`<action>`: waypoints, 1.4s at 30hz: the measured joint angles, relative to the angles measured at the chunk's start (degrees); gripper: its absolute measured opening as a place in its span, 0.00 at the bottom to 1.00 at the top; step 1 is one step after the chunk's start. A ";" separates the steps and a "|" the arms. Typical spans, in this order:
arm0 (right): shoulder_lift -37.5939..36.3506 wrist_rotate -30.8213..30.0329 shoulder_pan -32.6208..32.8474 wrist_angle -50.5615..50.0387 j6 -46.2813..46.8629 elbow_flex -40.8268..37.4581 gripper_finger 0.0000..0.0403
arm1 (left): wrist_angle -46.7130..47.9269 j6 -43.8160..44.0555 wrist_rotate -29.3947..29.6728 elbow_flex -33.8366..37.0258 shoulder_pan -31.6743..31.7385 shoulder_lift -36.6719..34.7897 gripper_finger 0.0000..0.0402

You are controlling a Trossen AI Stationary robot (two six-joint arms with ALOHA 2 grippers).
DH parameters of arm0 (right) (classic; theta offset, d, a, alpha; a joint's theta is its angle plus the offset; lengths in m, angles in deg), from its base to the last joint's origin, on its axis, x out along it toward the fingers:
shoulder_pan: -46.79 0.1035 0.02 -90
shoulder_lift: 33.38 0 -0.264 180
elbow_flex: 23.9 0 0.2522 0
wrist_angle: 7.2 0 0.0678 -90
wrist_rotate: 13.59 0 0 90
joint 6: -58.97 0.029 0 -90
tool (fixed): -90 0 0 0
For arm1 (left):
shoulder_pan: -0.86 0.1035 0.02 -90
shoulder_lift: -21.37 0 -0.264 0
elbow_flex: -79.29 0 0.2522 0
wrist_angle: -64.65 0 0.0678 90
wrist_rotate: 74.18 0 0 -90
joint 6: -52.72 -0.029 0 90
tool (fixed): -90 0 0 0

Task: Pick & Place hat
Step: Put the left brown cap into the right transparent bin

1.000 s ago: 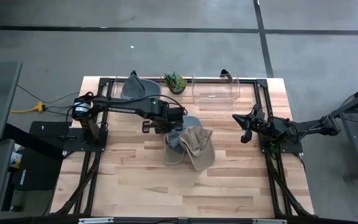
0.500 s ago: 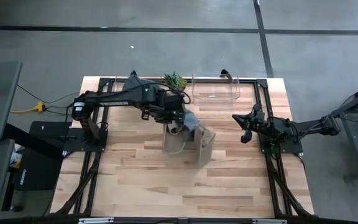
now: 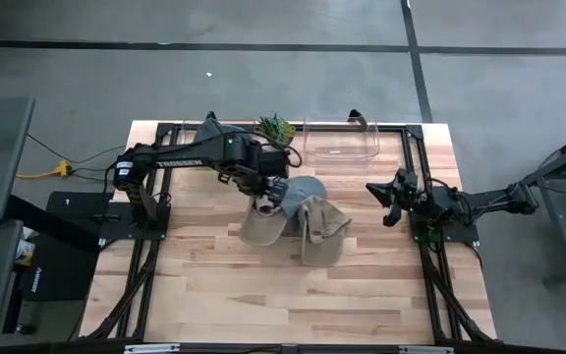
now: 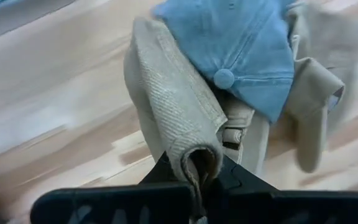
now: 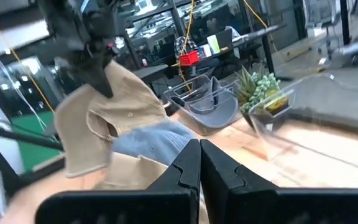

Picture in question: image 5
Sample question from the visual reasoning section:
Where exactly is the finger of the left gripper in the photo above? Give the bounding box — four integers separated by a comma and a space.
84, 58, 115, 99

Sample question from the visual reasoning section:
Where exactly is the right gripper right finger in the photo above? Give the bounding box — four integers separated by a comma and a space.
200, 139, 358, 224

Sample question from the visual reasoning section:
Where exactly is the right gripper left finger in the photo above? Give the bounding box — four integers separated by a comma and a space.
34, 139, 202, 224

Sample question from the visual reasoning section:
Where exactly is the grey baseball cap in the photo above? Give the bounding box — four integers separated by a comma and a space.
169, 76, 240, 129
112, 119, 196, 166

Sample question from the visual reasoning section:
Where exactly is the clear plastic bin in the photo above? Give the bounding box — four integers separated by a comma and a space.
248, 73, 334, 162
163, 73, 242, 136

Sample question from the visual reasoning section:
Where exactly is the red plastic box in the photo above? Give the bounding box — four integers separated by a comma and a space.
178, 50, 200, 67

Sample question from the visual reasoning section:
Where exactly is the white green cup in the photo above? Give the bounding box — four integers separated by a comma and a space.
206, 34, 221, 55

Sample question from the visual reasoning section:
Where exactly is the potted green succulent plant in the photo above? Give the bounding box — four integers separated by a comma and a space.
234, 63, 290, 129

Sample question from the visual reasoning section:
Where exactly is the black office desk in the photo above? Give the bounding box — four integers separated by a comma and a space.
132, 23, 289, 82

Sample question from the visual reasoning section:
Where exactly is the yellow hanging cable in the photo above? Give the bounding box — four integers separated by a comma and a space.
242, 0, 275, 44
178, 0, 196, 91
0, 0, 56, 113

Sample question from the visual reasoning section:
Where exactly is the black aluminium table frame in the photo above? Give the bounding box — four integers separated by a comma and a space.
0, 110, 67, 197

